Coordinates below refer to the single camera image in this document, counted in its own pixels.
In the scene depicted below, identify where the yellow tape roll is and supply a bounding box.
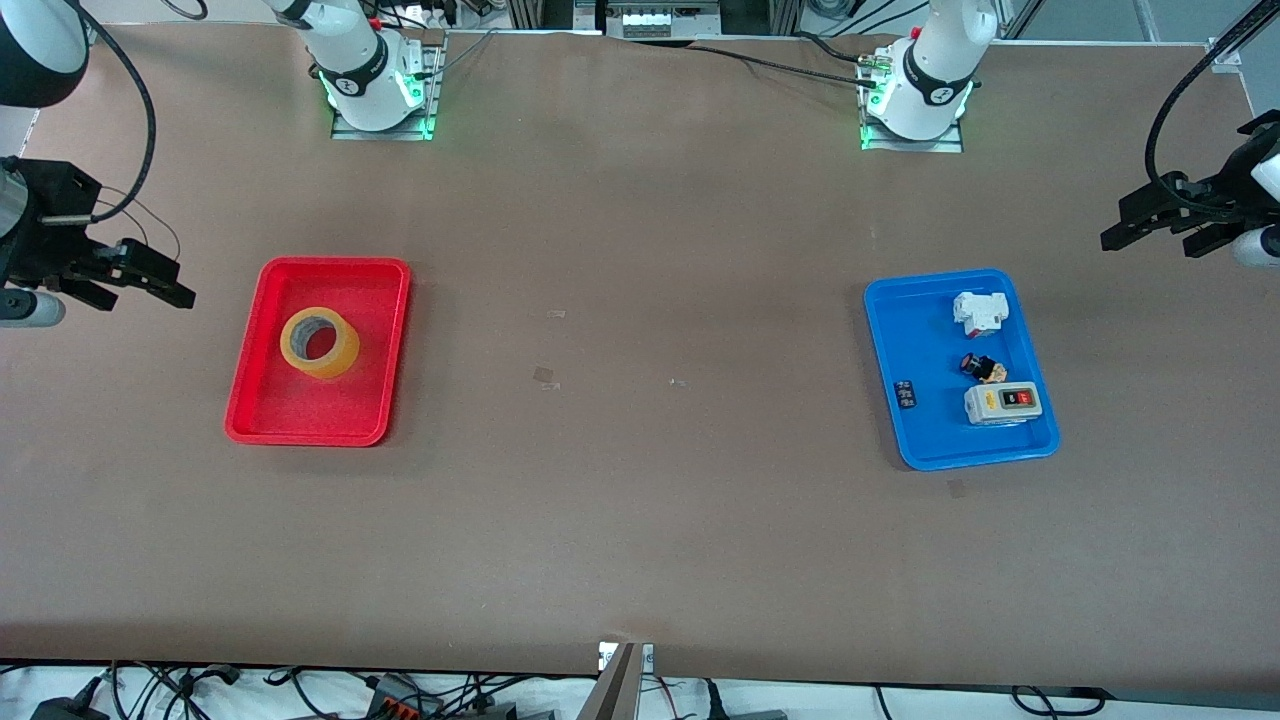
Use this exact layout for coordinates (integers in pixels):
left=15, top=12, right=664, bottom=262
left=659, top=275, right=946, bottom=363
left=279, top=306, right=362, bottom=381

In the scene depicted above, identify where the white circuit breaker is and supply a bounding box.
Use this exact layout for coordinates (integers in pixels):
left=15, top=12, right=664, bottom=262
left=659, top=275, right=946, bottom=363
left=952, top=290, right=1011, bottom=338

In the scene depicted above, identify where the red plastic tray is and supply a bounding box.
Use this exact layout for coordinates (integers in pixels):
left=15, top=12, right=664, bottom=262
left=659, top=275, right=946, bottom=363
left=224, top=256, right=413, bottom=448

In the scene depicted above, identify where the blue plastic tray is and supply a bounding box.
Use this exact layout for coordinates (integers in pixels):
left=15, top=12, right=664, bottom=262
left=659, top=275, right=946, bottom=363
left=865, top=268, right=1061, bottom=471

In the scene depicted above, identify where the white power strip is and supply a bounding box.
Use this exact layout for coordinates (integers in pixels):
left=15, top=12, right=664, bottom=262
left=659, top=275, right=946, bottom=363
left=378, top=0, right=448, bottom=31

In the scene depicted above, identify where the black power adapter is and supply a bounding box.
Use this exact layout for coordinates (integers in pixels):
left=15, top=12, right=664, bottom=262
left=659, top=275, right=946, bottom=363
left=30, top=690, right=109, bottom=720

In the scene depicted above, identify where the orange black connector block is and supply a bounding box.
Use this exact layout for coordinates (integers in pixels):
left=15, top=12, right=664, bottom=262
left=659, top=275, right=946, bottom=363
left=365, top=674, right=443, bottom=720

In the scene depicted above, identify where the aluminium profile beam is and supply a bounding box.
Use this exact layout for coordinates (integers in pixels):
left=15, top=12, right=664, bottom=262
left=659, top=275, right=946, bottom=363
left=578, top=642, right=656, bottom=720

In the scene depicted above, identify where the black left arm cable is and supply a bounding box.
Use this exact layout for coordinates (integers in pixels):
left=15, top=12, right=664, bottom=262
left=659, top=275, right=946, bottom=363
left=1145, top=0, right=1280, bottom=213

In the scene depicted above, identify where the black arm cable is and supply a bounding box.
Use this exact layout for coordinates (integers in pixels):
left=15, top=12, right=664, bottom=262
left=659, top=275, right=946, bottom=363
left=40, top=0, right=208, bottom=225
left=1145, top=0, right=1280, bottom=213

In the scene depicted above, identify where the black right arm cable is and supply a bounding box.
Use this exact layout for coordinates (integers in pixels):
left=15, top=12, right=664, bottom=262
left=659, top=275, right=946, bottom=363
left=40, top=0, right=208, bottom=225

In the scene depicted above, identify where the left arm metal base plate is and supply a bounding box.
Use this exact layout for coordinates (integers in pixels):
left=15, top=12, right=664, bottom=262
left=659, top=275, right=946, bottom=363
left=860, top=58, right=966, bottom=154

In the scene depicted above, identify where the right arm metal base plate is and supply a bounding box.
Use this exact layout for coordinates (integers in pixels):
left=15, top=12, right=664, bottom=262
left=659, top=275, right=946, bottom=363
left=330, top=38, right=438, bottom=142

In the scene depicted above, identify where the grey switch box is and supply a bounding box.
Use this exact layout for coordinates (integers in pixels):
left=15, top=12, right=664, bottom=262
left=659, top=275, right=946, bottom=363
left=964, top=383, right=1045, bottom=428

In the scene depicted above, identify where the black cable on table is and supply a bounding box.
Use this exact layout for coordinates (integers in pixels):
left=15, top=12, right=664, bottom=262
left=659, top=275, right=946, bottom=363
left=688, top=32, right=883, bottom=87

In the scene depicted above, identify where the black looped floor cable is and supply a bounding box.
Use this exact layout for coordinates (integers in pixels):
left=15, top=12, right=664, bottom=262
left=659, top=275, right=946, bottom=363
left=1010, top=685, right=1109, bottom=717

